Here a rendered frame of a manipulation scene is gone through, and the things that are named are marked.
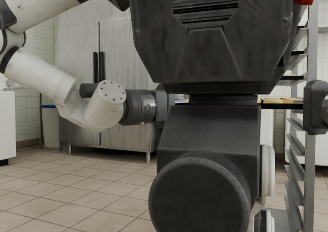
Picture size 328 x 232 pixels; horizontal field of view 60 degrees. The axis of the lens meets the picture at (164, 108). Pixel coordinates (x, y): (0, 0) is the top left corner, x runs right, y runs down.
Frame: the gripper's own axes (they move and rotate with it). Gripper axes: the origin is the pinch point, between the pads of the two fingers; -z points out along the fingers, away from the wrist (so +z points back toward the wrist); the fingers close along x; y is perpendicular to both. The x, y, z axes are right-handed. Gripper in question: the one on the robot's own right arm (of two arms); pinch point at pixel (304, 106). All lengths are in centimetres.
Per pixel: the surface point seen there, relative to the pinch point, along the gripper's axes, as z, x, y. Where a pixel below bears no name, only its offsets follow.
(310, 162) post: -27.2, -20.9, -23.0
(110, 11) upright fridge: -299, 105, 46
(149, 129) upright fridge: -264, -37, 4
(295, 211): -43, -46, -29
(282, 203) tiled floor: -128, -78, -79
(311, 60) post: -27.6, 14.8, -22.7
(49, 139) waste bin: -408, -66, 143
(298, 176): -33.4, -27.7, -23.0
